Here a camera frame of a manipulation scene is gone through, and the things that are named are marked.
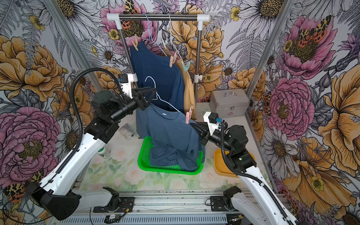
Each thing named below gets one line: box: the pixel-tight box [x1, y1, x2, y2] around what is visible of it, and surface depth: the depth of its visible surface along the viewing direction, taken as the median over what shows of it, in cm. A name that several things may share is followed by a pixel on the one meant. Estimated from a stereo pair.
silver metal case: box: [209, 88, 251, 119], surface depth 109 cm
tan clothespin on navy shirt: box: [131, 33, 139, 52], surface depth 77 cm
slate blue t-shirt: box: [135, 103, 206, 172], surface depth 78 cm
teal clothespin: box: [180, 60, 191, 73], surface depth 60 cm
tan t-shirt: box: [161, 46, 197, 121], surface depth 65 cm
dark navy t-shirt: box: [130, 41, 185, 114], surface depth 69 cm
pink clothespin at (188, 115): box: [185, 105, 194, 125], surface depth 61 cm
